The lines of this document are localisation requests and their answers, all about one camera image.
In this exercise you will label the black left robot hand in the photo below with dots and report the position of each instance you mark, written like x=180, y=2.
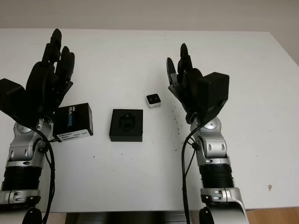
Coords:
x=40, y=79

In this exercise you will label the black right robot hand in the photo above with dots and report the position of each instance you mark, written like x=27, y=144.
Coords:
x=191, y=81

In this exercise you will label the small silver depth camera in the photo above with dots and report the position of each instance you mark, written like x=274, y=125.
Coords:
x=153, y=100

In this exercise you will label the black RealSense box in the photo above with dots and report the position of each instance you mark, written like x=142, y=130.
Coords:
x=74, y=116

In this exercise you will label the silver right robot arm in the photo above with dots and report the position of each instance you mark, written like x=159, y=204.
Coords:
x=215, y=144

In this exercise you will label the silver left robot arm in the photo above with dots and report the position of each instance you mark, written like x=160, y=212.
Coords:
x=23, y=144

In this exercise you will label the dark grey robot torso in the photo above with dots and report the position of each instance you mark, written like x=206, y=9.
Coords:
x=116, y=215

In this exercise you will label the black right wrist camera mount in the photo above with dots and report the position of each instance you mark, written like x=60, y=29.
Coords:
x=216, y=91

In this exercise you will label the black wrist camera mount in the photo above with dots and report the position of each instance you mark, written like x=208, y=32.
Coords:
x=216, y=91
x=11, y=93

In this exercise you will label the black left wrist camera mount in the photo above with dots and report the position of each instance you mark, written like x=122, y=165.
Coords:
x=11, y=93

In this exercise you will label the black camera box base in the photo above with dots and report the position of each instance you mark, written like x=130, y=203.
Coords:
x=115, y=137

